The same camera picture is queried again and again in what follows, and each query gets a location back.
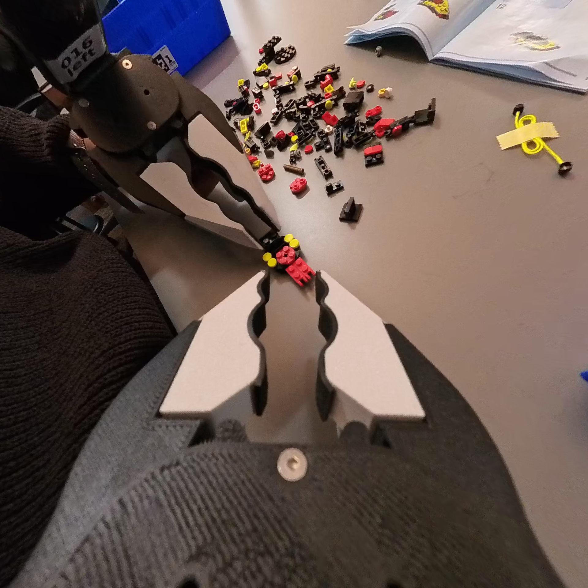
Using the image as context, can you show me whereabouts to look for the yellow string with tape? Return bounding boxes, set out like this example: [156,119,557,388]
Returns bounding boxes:
[496,105,572,176]

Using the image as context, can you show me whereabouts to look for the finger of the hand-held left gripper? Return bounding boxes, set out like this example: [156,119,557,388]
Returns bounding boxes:
[139,162,277,252]
[186,112,282,231]

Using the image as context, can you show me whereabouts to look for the black bracket brick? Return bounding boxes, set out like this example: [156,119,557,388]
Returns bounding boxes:
[413,97,437,126]

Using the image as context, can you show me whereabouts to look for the partly built lego model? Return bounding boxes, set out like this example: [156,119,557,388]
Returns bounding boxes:
[262,233,317,288]

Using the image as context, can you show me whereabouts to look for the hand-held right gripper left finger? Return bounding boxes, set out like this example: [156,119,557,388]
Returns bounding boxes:
[157,270,271,435]

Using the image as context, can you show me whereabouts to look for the person's left forearm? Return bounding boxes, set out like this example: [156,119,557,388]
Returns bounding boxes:
[0,106,99,239]

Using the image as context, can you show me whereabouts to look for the wristwatch with fabric strap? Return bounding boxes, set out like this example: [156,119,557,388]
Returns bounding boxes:
[68,130,120,198]

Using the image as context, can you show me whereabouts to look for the pile of lego pieces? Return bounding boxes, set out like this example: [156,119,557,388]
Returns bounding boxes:
[224,34,438,168]

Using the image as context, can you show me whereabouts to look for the person's dark knit sweater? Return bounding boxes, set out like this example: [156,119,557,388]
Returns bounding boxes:
[0,227,177,570]

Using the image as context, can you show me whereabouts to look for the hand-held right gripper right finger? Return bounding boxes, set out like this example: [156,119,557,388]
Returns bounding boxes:
[315,270,427,438]

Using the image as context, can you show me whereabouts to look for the lego instruction booklet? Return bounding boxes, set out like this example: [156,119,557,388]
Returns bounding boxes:
[345,0,588,95]

